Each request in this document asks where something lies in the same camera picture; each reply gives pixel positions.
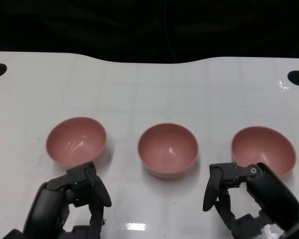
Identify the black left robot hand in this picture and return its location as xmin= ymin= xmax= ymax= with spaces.
xmin=22 ymin=161 xmax=113 ymax=239

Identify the pink plastic bowl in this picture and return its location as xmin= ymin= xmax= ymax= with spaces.
xmin=45 ymin=117 xmax=107 ymax=168
xmin=137 ymin=122 xmax=199 ymax=180
xmin=230 ymin=125 xmax=297 ymax=178

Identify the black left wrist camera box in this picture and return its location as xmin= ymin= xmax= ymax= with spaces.
xmin=1 ymin=228 xmax=25 ymax=239

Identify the thin black hanging cable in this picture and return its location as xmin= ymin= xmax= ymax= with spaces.
xmin=163 ymin=0 xmax=177 ymax=62

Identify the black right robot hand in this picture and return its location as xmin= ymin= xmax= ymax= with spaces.
xmin=202 ymin=162 xmax=299 ymax=239

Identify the black backdrop cloth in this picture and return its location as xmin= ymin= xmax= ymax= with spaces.
xmin=0 ymin=0 xmax=299 ymax=64

